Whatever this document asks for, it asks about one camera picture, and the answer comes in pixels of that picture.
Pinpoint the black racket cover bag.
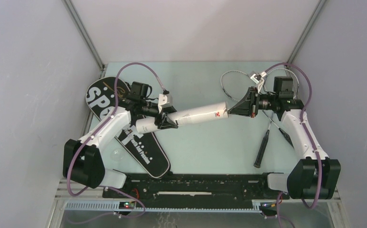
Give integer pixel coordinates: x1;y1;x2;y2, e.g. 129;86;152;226
85;76;170;178

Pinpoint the white badminton racket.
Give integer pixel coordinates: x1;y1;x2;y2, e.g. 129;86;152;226
263;67;299;147
220;70;273;168

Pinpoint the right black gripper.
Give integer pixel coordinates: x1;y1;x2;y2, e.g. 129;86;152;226
229;86;278;118

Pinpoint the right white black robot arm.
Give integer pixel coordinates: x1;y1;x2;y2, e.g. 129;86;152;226
228;74;341;200

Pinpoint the white shuttlecock tube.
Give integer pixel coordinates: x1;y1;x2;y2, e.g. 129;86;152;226
135;102;228;134

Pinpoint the electronics board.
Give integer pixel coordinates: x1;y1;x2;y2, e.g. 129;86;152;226
260;203;277;219
119;201;136;210

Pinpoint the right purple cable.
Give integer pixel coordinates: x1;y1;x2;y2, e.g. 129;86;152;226
263;62;324;228

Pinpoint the right white badminton racket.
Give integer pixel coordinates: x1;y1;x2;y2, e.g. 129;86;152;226
263;67;299;147

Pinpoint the left electronics board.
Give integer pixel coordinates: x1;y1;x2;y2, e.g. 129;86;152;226
119;201;136;210

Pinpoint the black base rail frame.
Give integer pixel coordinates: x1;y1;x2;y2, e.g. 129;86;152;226
57;171;341;218

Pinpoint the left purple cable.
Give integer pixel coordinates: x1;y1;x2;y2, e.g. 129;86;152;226
66;62;167;197

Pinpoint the left white badminton racket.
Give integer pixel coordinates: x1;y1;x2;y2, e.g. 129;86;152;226
220;70;273;168

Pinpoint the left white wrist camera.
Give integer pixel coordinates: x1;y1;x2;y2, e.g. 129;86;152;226
158;94;173;113

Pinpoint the right electronics board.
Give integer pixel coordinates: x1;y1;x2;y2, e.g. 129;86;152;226
260;203;277;219

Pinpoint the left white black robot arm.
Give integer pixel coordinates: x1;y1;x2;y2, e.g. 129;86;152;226
63;77;171;198

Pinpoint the purple cable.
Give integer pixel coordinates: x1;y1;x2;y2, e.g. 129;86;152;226
263;62;324;228
66;62;167;197

